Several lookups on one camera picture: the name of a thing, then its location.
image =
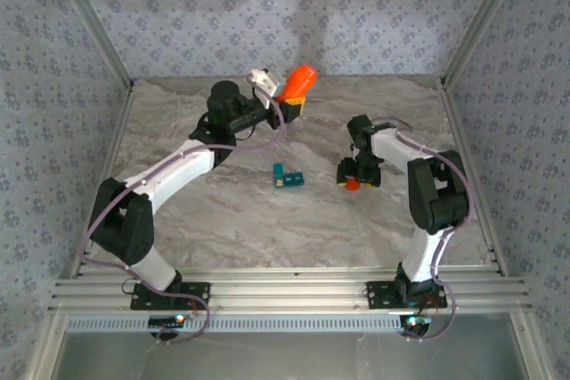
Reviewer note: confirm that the teal pill organizer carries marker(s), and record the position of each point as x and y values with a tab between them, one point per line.
294	180

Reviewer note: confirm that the orange bottle cap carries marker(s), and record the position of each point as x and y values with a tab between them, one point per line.
353	184

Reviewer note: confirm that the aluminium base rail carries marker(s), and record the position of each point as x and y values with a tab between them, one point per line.
285	291

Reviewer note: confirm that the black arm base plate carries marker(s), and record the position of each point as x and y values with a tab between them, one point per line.
378	295
198	290

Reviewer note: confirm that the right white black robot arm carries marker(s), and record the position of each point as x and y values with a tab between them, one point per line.
436	193

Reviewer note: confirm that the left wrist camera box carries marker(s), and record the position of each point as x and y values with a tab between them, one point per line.
263	79

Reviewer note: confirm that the small controller board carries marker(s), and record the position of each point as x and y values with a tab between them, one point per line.
162	320
420	321

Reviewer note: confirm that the orange pill bottle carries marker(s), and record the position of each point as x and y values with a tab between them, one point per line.
300	79

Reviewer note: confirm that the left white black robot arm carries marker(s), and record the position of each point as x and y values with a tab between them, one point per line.
178	171

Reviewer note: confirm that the aluminium corner post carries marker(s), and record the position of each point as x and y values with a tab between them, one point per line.
480	19
92	19

